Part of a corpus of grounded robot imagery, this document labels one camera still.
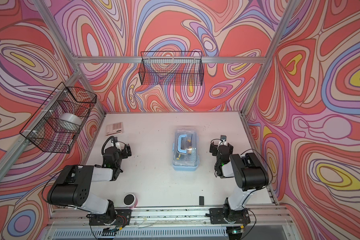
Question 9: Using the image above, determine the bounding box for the blue plastic tool box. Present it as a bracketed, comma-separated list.
[172, 126, 200, 172]

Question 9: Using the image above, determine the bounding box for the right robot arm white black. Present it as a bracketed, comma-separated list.
[206, 139, 271, 225]

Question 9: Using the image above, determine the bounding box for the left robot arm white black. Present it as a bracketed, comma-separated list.
[47, 145, 132, 226]

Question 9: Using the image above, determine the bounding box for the white pink calculator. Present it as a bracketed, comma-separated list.
[106, 122, 124, 136]

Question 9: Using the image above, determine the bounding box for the pink cup black lid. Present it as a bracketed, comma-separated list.
[123, 193, 138, 209]

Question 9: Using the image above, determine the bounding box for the small black block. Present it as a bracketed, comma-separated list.
[199, 196, 205, 206]

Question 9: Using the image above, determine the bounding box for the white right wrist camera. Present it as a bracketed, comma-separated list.
[211, 135, 228, 146]

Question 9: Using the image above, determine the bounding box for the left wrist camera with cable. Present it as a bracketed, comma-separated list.
[102, 136, 120, 152]

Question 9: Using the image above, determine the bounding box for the grey duct tape roll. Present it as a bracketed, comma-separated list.
[59, 113, 83, 132]

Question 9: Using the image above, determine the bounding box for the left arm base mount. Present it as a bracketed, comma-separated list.
[86, 209, 132, 227]

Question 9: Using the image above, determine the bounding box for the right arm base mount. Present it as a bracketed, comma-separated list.
[206, 208, 251, 226]

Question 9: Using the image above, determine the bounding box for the black wire basket left wall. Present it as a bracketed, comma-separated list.
[20, 83, 97, 154]

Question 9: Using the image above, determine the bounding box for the black wire basket wall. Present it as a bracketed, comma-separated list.
[20, 83, 97, 154]
[139, 51, 204, 86]

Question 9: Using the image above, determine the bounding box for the aluminium front rail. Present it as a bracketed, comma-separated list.
[40, 205, 302, 240]

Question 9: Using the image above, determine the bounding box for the black wire basket back wall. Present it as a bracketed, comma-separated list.
[139, 51, 204, 86]

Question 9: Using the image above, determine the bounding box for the aluminium frame corner post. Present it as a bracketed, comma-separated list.
[241, 1, 301, 116]

